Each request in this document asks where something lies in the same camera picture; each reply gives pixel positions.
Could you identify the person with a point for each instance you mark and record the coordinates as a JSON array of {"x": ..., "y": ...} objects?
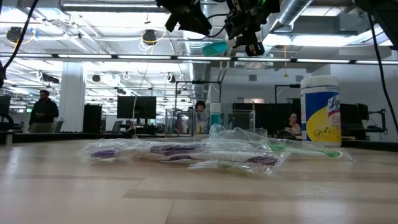
[
  {"x": 294, "y": 126},
  {"x": 43, "y": 112},
  {"x": 199, "y": 105}
]

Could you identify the black ceiling camera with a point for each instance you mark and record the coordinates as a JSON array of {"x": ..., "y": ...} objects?
[
  {"x": 14, "y": 34},
  {"x": 150, "y": 36}
]

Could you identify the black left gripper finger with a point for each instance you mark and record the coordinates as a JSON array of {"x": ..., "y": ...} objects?
[
  {"x": 196, "y": 23},
  {"x": 172, "y": 21}
]

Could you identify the black computer monitor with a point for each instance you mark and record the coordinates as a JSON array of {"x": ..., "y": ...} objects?
[{"x": 136, "y": 107}]

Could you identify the Lysol wipes canister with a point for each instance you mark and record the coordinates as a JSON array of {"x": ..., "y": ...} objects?
[{"x": 320, "y": 118}]

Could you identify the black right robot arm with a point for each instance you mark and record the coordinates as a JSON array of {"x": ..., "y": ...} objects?
[{"x": 385, "y": 15}]

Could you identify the clear acrylic organizer box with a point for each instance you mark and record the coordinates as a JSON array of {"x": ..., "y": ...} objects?
[{"x": 242, "y": 119}]

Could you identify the black cabinet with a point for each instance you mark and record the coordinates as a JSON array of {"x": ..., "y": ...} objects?
[{"x": 92, "y": 118}]

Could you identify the black pipe frame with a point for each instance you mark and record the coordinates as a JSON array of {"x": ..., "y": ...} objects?
[
  {"x": 199, "y": 82},
  {"x": 293, "y": 86}
]

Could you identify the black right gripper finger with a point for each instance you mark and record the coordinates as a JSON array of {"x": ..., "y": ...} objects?
[
  {"x": 245, "y": 39},
  {"x": 255, "y": 49}
]

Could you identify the white square pillar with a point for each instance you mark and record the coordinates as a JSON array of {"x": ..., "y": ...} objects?
[{"x": 72, "y": 99}]

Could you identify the long ceiling light bar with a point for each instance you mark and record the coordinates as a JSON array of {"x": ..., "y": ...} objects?
[{"x": 140, "y": 57}]

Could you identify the smooth silver ventilation duct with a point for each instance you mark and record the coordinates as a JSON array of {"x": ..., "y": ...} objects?
[{"x": 295, "y": 11}]

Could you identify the pile of bagged purple toothbrushes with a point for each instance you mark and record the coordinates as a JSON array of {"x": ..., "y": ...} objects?
[{"x": 62, "y": 137}]

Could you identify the corrugated silver ventilation duct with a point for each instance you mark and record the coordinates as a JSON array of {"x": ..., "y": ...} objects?
[{"x": 194, "y": 46}]

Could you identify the bagged purple toothbrush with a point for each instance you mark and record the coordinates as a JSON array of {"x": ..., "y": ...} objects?
[
  {"x": 174, "y": 149},
  {"x": 264, "y": 160},
  {"x": 104, "y": 154}
]

